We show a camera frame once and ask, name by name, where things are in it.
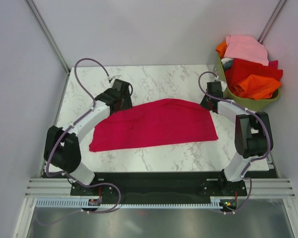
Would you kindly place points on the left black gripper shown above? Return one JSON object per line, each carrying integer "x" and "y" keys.
{"x": 128, "y": 104}

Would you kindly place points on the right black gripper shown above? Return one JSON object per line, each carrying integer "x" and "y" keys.
{"x": 203, "y": 103}

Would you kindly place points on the magenta t shirt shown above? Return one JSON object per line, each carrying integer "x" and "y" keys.
{"x": 162, "y": 122}

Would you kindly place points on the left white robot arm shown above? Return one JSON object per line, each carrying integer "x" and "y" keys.
{"x": 62, "y": 151}

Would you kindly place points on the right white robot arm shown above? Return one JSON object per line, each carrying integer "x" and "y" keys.
{"x": 252, "y": 139}

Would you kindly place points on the green laundry basket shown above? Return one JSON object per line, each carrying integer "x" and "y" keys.
{"x": 255, "y": 105}

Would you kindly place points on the white grey cloth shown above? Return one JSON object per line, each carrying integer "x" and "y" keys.
{"x": 226, "y": 63}

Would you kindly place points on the red t shirt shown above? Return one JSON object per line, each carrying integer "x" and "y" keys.
{"x": 241, "y": 69}

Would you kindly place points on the dark orange t shirt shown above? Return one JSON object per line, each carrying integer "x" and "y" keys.
{"x": 221, "y": 49}

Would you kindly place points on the pink t shirt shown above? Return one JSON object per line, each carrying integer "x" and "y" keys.
{"x": 246, "y": 48}

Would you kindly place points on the crimson t shirt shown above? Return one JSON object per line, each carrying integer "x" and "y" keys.
{"x": 273, "y": 64}

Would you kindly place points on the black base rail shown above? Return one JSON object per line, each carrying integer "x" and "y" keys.
{"x": 158, "y": 187}

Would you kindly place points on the white cable duct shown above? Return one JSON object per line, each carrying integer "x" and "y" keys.
{"x": 86, "y": 203}

